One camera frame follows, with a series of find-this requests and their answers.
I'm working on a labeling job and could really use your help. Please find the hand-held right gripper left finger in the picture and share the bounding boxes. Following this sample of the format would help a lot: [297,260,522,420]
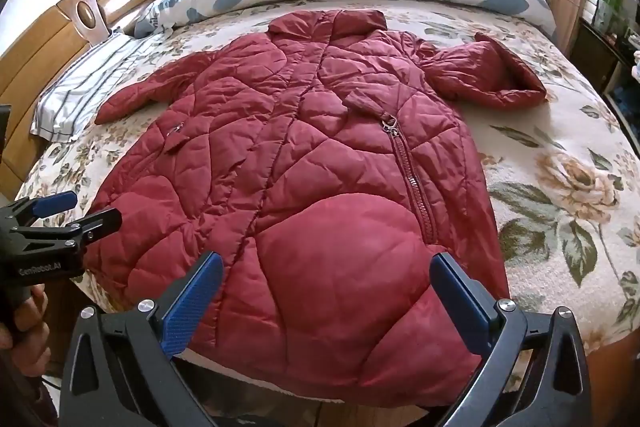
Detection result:
[60,251,236,427]

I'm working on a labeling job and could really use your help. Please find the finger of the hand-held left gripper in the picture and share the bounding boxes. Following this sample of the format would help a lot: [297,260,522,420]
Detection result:
[10,208,123,254]
[0,191,79,233]

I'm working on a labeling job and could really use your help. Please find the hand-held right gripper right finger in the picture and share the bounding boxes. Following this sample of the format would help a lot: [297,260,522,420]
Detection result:
[429,252,593,427]

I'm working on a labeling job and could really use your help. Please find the red quilted jacket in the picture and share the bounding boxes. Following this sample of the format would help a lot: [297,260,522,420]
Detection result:
[82,9,548,395]

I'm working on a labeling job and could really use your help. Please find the person's left hand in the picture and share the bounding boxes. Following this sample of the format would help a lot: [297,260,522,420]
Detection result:
[0,284,51,378]

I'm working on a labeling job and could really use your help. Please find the striped pillow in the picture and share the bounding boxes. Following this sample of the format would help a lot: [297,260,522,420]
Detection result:
[30,29,151,142]

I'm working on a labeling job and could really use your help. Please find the wooden headboard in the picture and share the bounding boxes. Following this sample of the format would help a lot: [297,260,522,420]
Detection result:
[0,0,188,202]

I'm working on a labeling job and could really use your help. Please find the floral blanket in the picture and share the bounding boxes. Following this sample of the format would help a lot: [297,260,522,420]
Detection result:
[15,0,640,358]

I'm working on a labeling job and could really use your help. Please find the dark shelf unit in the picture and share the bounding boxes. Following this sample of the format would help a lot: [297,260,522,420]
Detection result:
[570,0,640,132]

